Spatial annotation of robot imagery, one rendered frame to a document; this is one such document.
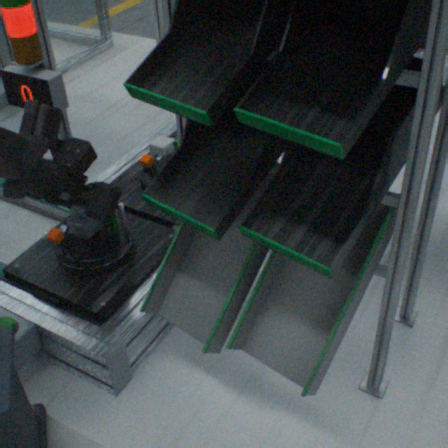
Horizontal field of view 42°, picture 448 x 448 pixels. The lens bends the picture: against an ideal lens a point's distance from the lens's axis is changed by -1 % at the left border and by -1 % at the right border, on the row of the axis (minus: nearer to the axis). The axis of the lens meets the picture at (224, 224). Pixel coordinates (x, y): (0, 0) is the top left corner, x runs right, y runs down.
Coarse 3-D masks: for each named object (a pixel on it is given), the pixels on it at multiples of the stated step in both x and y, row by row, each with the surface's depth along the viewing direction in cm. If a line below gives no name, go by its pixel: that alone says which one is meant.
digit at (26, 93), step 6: (18, 78) 105; (18, 84) 106; (24, 84) 105; (30, 84) 104; (18, 90) 107; (24, 90) 106; (30, 90) 105; (18, 96) 108; (24, 96) 107; (30, 96) 106; (24, 102) 108
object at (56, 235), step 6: (54, 228) 95; (60, 228) 97; (66, 228) 97; (48, 234) 95; (54, 234) 95; (60, 234) 95; (54, 240) 95; (60, 240) 96; (60, 246) 98; (66, 246) 98; (66, 252) 99; (72, 252) 100
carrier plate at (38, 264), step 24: (120, 216) 114; (48, 240) 109; (144, 240) 108; (168, 240) 108; (24, 264) 104; (48, 264) 104; (144, 264) 103; (48, 288) 99; (72, 288) 99; (96, 288) 99; (120, 288) 98; (96, 312) 94
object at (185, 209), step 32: (192, 128) 81; (224, 128) 82; (192, 160) 81; (224, 160) 79; (256, 160) 73; (160, 192) 80; (192, 192) 78; (224, 192) 77; (192, 224) 74; (224, 224) 73
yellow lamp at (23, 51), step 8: (16, 40) 100; (24, 40) 100; (32, 40) 101; (16, 48) 101; (24, 48) 101; (32, 48) 101; (40, 48) 103; (16, 56) 102; (24, 56) 101; (32, 56) 102; (40, 56) 103; (24, 64) 102
